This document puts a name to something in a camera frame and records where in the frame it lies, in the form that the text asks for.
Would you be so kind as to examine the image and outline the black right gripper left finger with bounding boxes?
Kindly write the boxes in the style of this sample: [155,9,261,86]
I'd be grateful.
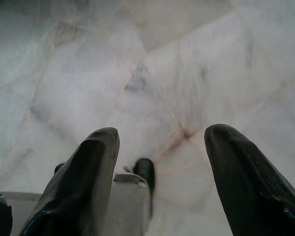
[19,127,120,236]

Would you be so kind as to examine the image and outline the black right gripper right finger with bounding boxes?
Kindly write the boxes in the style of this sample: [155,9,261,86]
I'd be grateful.
[204,123,295,236]

